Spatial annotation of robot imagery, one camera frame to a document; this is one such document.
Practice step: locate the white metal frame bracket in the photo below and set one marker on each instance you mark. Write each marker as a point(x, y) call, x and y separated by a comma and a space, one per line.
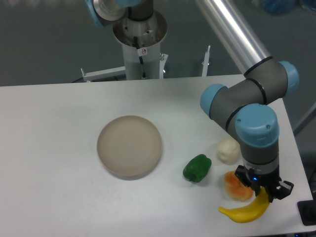
point(103, 75)

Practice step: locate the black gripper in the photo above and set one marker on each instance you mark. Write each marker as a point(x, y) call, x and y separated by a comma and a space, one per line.
point(273, 184)

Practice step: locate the green bell pepper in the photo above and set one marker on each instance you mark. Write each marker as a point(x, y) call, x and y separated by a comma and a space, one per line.
point(197, 169)

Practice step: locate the beige round plate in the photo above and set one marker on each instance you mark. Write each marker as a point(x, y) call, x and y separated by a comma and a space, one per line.
point(129, 147)

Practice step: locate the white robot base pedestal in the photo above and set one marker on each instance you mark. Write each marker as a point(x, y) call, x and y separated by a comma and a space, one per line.
point(140, 41)

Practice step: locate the yellow banana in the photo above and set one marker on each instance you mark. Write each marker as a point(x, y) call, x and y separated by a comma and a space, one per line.
point(250, 212)

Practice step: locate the black box at table edge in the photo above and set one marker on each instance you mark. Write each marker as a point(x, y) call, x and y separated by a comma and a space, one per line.
point(307, 211)

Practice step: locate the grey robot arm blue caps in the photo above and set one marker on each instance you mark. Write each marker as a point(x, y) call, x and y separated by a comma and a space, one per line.
point(241, 110)

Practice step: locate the blue object top right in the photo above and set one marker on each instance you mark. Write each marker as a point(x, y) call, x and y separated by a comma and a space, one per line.
point(277, 7)

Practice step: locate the white upright frame post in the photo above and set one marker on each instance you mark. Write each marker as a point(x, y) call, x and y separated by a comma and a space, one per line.
point(206, 62)

